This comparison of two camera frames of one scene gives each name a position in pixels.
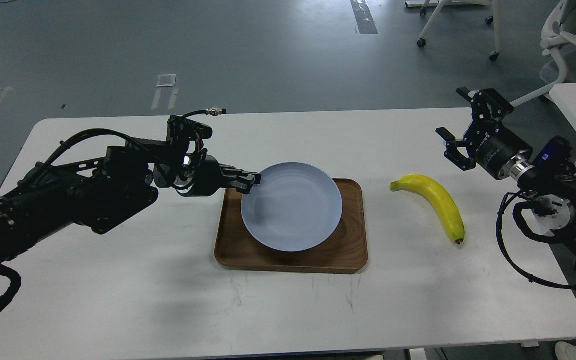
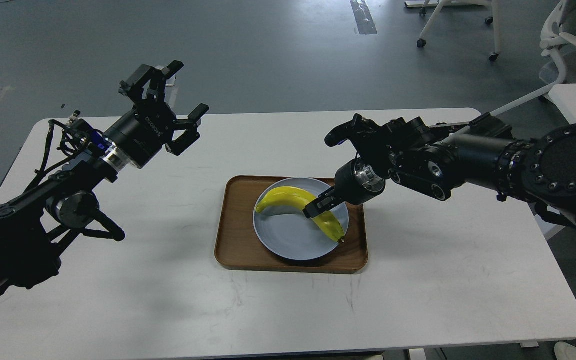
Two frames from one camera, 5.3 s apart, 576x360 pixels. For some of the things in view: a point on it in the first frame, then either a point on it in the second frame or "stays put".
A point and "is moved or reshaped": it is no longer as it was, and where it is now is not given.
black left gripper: [203, 179] to [151, 124]
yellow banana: [429, 188] to [294, 197]
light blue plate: [295, 207] is moved or reshaped
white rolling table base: [494, 19] stays put
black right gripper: [492, 146] to [355, 182]
